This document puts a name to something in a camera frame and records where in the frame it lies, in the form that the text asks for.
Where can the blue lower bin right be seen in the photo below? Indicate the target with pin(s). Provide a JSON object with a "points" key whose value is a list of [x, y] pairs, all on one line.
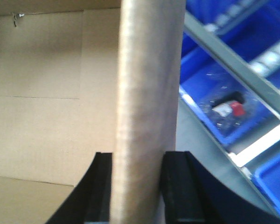
{"points": [[202, 82]]}

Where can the brown cardboard box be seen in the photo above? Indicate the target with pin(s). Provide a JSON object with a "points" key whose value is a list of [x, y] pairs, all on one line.
{"points": [[79, 77]]}

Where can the metal shelf front rail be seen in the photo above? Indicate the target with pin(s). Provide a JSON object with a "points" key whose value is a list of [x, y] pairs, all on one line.
{"points": [[266, 92]]}

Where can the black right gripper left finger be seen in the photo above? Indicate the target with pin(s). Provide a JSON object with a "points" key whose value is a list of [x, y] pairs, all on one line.
{"points": [[89, 202]]}

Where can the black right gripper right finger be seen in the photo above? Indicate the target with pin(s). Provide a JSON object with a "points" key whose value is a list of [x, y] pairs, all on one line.
{"points": [[192, 195]]}

